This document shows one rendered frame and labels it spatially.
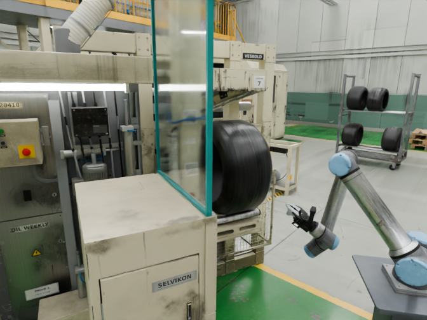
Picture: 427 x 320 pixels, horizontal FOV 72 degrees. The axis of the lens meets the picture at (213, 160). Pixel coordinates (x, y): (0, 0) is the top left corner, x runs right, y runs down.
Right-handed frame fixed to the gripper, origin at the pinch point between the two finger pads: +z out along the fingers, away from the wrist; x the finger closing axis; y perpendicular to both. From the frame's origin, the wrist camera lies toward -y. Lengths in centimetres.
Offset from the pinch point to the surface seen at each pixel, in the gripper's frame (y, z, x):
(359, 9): 40, -51, 1200
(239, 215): 21.0, 17.8, -10.7
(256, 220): 21.4, 6.9, -5.3
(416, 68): 60, -325, 1071
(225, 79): -18, 76, 41
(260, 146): -17.5, 34.6, 4.9
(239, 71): -23, 72, 50
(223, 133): -13, 55, 0
